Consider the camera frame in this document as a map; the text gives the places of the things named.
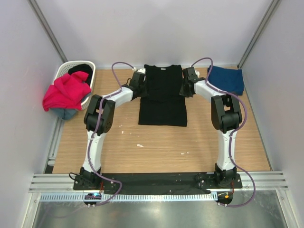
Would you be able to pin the aluminium frame rail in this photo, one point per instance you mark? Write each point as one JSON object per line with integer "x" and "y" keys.
{"x": 51, "y": 183}

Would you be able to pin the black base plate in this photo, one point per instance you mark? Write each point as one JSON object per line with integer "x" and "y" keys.
{"x": 155, "y": 183}

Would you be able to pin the grey-blue garment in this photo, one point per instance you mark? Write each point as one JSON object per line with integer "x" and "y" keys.
{"x": 64, "y": 114}

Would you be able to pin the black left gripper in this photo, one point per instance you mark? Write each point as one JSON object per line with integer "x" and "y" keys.
{"x": 145, "y": 92}

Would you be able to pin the right aluminium corner post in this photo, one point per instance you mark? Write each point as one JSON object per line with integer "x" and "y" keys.
{"x": 270, "y": 11}

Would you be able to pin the black t-shirt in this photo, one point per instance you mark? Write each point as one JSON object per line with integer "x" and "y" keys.
{"x": 163, "y": 105}

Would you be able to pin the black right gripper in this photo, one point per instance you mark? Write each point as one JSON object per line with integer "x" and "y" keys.
{"x": 183, "y": 92}

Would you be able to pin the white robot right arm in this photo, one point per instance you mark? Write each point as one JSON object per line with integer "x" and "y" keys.
{"x": 226, "y": 117}

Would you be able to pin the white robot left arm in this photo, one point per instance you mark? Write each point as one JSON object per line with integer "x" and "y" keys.
{"x": 98, "y": 121}

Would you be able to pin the left aluminium corner post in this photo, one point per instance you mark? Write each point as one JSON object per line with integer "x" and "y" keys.
{"x": 47, "y": 29}

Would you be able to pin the white slotted cable duct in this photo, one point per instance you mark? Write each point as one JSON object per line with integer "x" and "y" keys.
{"x": 93, "y": 197}

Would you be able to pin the white laundry basket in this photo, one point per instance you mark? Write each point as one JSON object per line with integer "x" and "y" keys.
{"x": 63, "y": 69}

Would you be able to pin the aluminium corner post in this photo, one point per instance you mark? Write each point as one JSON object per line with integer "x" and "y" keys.
{"x": 270, "y": 11}
{"x": 47, "y": 29}

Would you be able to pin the folded blue t-shirt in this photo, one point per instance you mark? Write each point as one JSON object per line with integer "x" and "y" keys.
{"x": 230, "y": 80}

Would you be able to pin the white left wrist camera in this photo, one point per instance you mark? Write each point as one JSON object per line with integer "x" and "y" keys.
{"x": 141, "y": 70}

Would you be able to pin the black garment in basket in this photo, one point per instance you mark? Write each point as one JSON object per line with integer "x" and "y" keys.
{"x": 83, "y": 68}

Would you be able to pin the pink t-shirt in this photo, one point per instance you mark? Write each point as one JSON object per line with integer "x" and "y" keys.
{"x": 67, "y": 92}

